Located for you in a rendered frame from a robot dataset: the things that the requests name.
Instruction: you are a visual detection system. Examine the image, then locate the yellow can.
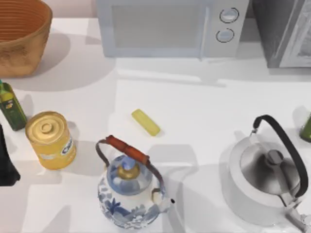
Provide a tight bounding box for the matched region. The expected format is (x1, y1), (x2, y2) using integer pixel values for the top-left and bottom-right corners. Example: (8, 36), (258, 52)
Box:
(25, 111), (77, 170)

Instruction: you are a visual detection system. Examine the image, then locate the green bottle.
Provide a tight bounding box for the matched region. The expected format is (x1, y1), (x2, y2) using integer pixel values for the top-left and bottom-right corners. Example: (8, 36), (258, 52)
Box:
(298, 112), (311, 143)
(0, 79), (28, 132)

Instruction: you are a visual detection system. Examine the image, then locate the blue and white teapot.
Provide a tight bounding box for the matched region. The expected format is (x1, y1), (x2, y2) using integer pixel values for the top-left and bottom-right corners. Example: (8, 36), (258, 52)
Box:
(95, 134), (175, 230)

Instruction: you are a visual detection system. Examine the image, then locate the brown woven basket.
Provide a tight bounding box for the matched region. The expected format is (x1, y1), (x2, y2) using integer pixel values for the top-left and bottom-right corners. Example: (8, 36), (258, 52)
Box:
(0, 0), (53, 79)

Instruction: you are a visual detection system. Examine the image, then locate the microwave knob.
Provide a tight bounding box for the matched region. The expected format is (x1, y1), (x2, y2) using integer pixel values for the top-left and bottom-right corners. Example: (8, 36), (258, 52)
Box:
(219, 7), (240, 24)
(215, 27), (235, 44)

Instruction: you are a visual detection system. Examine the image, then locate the pale microwave oven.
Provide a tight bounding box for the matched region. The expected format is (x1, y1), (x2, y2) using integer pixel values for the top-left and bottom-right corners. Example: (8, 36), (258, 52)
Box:
(94, 0), (250, 62)

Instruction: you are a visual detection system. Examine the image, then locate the silver kettle with black handle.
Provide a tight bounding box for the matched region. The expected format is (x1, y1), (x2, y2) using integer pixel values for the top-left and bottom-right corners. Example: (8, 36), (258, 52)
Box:
(222, 114), (311, 232)

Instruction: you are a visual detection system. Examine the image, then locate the yellow-green bar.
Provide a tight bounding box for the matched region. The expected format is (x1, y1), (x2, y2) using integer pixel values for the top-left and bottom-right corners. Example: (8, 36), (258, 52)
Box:
(131, 109), (161, 137)

